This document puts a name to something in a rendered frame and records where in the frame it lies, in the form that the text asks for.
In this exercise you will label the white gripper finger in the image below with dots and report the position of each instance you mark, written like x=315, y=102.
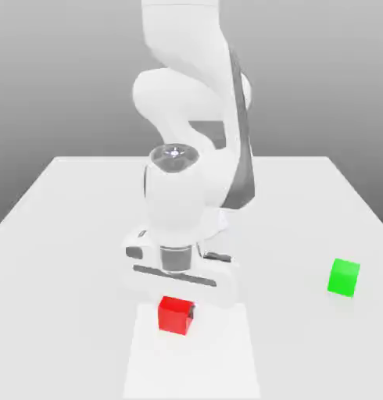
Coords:
x=191, y=312

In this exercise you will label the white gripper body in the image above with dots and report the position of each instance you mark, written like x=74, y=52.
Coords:
x=179, y=277

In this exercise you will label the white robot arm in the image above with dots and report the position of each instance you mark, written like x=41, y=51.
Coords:
x=176, y=200

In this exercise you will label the small red cube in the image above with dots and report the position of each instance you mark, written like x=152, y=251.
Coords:
x=173, y=316

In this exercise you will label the small green cube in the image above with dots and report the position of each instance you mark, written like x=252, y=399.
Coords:
x=343, y=277

